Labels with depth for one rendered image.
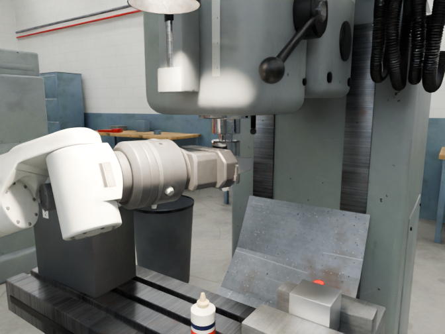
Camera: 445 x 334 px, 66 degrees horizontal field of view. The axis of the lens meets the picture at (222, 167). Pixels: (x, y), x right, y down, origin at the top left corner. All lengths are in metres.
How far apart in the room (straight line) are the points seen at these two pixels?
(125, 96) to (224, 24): 6.72
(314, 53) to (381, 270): 0.54
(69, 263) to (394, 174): 0.75
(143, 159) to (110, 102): 7.09
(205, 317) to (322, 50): 0.46
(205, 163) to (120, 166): 0.12
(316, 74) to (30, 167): 0.44
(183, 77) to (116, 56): 6.92
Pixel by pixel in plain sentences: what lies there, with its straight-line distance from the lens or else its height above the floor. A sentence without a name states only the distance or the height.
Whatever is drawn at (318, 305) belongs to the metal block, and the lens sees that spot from 0.53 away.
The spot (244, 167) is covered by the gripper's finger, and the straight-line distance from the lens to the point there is 0.55.
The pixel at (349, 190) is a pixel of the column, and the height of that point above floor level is 1.13.
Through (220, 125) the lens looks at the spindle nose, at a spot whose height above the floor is 1.29.
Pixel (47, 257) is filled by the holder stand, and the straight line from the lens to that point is 0.94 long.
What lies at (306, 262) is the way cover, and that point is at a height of 0.95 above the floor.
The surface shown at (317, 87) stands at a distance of 0.60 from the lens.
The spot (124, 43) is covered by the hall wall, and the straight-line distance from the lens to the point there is 7.21.
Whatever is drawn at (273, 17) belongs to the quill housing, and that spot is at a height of 1.43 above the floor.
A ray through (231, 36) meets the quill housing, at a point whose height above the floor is 1.41.
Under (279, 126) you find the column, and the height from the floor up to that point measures 1.27.
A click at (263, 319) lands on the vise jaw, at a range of 0.54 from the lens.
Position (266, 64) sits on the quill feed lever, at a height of 1.37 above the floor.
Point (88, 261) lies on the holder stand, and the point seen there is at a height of 1.00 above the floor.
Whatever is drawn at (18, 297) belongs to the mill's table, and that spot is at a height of 0.89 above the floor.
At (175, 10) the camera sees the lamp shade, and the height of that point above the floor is 1.42.
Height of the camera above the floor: 1.32
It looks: 10 degrees down
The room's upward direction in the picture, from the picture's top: straight up
